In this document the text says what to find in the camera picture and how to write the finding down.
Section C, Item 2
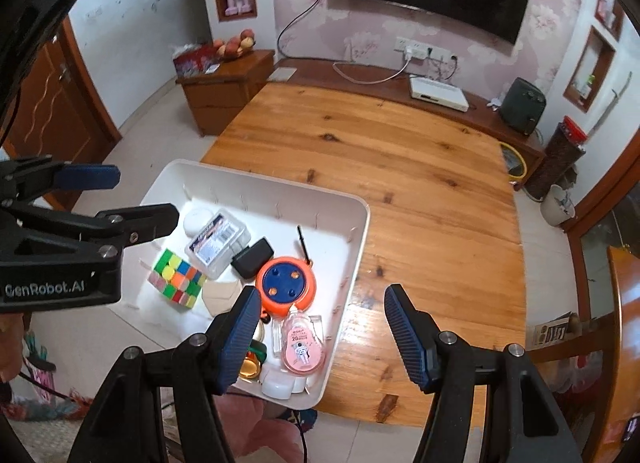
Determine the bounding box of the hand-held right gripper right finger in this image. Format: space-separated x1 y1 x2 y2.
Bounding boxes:
384 284 583 463

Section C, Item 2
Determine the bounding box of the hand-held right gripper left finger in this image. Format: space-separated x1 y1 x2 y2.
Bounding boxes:
67 285 263 463

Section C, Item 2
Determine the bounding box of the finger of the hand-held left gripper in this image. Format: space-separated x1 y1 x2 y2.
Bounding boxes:
0 203 180 252
0 158 122 205

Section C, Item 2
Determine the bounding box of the green and gold cylinder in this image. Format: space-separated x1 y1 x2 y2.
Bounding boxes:
239 340 268 380

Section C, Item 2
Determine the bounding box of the clear printed small case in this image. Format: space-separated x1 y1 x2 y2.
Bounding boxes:
272 315 333 359

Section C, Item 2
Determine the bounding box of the beige box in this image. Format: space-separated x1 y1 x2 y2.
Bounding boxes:
201 282 243 319

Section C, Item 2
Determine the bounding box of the white round case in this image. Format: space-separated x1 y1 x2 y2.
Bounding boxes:
182 207 217 239

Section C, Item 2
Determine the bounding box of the white charger block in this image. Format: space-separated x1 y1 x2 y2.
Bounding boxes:
261 365 297 400

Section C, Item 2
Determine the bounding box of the pink correction tape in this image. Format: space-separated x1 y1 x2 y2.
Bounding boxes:
281 307 327 375

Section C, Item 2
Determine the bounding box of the colourful puzzle cube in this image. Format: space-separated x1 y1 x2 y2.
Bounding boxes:
147 248 208 310

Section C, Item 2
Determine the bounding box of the orange and blue reel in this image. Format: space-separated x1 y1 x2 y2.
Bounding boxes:
255 226 317 324

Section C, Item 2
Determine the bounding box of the clear plastic box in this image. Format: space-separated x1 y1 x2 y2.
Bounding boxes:
185 210 252 280

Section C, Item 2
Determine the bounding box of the black case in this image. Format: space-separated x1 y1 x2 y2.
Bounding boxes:
231 238 275 278

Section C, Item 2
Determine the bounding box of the white plastic tray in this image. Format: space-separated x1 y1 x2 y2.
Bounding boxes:
107 159 371 411

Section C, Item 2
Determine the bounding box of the brown wooden door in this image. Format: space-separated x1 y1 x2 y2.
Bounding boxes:
0 33 123 209

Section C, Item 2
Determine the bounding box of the person's pink clothed leg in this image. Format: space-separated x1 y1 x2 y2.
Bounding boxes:
215 390 306 463

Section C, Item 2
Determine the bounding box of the wooden side cabinet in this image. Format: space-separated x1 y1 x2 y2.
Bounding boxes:
177 49 276 138

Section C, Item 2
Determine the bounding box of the red tissue box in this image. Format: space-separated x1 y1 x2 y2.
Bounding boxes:
172 46 221 78

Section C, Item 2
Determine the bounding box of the wooden chair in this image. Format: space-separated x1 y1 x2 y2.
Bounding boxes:
525 313 616 366

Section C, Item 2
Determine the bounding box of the white bucket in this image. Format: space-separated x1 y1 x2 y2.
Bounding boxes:
540 184 576 228

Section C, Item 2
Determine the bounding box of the fruit bowl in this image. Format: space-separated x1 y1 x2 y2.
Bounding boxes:
214 29 256 60

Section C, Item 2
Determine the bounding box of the yellow rimmed trash bin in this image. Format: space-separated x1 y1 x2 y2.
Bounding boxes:
500 142 528 186

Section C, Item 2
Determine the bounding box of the glass door cabinet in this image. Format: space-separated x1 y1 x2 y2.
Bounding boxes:
565 133 640 314

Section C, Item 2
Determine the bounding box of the orange wooden round table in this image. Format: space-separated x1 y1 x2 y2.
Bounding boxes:
580 245 640 463

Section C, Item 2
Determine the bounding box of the white set-top box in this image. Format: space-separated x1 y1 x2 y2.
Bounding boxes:
409 74 470 114

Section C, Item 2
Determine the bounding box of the dark green air fryer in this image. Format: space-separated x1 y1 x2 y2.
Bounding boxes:
499 77 547 136

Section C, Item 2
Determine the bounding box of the sheathed sword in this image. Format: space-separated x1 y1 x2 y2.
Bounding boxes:
585 72 632 139

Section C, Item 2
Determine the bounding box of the black cable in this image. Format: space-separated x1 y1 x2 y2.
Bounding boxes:
277 0 332 61

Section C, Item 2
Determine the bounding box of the white cable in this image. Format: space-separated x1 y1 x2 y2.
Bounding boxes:
332 56 408 85

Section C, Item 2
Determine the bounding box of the white wall outlet strip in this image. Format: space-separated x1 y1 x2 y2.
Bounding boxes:
395 37 453 59

